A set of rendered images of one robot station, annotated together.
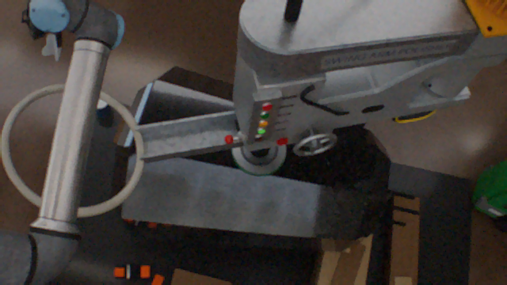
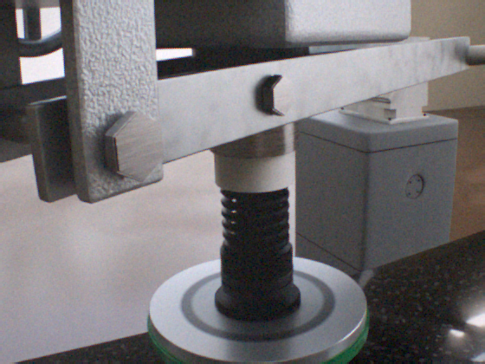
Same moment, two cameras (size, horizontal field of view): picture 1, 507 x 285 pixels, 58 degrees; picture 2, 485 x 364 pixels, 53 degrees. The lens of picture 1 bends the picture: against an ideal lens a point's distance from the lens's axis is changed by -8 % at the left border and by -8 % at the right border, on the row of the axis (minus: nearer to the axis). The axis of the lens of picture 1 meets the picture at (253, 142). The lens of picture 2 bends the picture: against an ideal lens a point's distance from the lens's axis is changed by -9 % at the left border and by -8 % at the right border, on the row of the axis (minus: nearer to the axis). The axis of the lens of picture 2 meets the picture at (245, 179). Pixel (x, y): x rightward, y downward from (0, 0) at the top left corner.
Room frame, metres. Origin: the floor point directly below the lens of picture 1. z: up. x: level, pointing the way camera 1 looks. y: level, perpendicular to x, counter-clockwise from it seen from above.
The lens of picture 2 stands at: (1.22, -0.23, 1.14)
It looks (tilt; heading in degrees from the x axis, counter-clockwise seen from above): 16 degrees down; 155
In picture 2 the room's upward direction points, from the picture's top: 2 degrees counter-clockwise
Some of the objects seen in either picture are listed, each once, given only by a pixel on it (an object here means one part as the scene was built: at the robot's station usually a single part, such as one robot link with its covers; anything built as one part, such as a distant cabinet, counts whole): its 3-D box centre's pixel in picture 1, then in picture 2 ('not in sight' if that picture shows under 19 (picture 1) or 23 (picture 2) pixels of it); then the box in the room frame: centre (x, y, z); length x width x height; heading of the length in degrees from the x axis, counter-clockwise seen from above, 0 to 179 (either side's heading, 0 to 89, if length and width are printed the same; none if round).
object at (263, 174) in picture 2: not in sight; (254, 161); (0.82, -0.03, 1.02); 0.07 x 0.07 x 0.04
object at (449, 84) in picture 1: (451, 61); not in sight; (1.09, -0.63, 1.34); 0.19 x 0.19 x 0.20
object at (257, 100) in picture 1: (261, 119); not in sight; (0.68, -0.01, 1.37); 0.08 x 0.03 x 0.28; 114
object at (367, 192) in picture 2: not in sight; (371, 237); (-0.09, 0.87, 0.43); 0.50 x 0.50 x 0.85; 1
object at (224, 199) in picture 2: not in sight; (255, 206); (0.82, -0.03, 0.98); 0.06 x 0.06 x 0.09
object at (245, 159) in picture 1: (259, 148); (257, 304); (0.82, -0.03, 0.87); 0.21 x 0.21 x 0.01
